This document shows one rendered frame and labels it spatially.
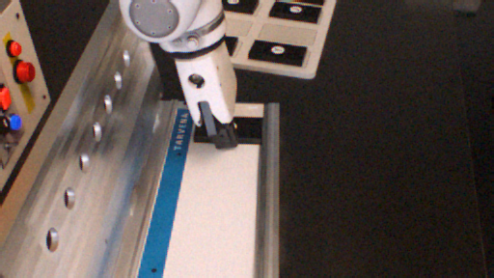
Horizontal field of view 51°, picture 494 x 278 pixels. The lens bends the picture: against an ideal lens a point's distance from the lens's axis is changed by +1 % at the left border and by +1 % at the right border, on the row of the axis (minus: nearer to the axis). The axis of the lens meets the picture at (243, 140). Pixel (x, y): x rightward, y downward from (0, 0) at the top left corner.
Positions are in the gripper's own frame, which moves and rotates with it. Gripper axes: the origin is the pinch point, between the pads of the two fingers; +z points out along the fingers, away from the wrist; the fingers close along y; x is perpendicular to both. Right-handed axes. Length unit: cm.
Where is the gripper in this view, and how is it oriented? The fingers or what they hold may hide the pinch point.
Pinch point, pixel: (224, 133)
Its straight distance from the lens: 71.4
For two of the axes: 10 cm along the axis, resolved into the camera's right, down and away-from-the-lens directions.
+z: 2.1, 7.4, 6.4
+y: 0.5, -6.7, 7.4
